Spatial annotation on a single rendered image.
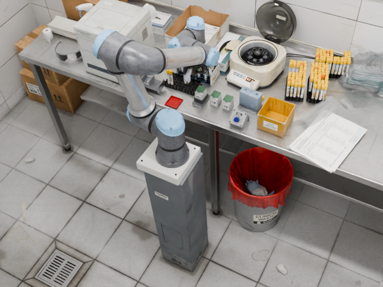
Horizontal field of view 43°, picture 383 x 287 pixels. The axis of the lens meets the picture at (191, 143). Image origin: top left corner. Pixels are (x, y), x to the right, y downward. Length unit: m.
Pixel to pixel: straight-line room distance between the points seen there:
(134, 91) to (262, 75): 0.75
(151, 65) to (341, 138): 0.99
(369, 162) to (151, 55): 1.08
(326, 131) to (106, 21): 1.17
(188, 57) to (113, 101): 1.55
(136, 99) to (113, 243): 1.28
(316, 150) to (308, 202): 0.94
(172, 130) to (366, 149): 0.88
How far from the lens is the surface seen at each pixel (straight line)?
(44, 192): 3.35
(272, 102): 2.33
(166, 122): 1.99
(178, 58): 1.83
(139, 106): 2.00
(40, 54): 2.89
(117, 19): 2.48
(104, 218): 3.12
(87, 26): 2.48
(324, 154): 2.23
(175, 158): 2.09
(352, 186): 2.93
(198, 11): 2.79
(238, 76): 2.48
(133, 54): 1.69
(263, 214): 2.79
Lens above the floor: 2.61
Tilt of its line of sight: 50 degrees down
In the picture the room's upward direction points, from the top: 5 degrees counter-clockwise
